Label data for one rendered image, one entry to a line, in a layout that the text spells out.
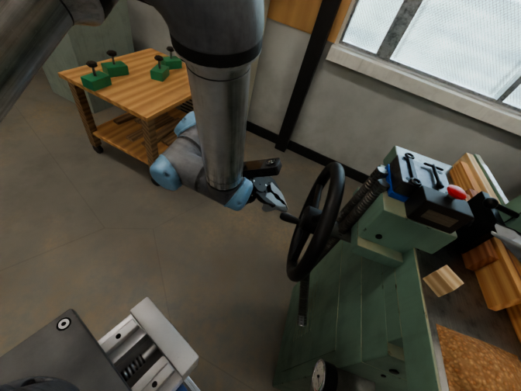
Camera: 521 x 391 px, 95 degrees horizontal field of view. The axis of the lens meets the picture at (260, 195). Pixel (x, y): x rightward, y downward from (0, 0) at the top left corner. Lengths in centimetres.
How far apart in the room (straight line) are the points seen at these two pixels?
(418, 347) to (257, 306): 93
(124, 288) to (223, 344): 53
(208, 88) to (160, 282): 114
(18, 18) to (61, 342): 36
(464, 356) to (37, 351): 56
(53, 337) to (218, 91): 38
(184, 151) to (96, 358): 38
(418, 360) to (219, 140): 43
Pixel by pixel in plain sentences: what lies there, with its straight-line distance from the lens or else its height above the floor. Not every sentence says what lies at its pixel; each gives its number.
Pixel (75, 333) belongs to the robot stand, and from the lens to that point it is 45.
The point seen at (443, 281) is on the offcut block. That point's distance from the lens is 50.
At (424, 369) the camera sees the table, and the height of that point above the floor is 88.
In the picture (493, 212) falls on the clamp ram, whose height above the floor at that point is 99.
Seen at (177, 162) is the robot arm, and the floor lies 87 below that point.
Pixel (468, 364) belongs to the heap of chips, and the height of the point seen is 92.
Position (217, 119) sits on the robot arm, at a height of 106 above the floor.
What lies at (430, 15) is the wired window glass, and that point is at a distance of 188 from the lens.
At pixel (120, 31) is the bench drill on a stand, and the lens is 236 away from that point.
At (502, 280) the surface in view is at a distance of 58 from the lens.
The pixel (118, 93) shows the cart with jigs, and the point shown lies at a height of 53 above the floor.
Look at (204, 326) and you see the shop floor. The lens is 126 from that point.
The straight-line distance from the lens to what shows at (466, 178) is 79.
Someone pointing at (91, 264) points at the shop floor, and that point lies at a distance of 145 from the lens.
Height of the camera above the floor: 123
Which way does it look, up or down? 47 degrees down
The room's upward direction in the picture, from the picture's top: 18 degrees clockwise
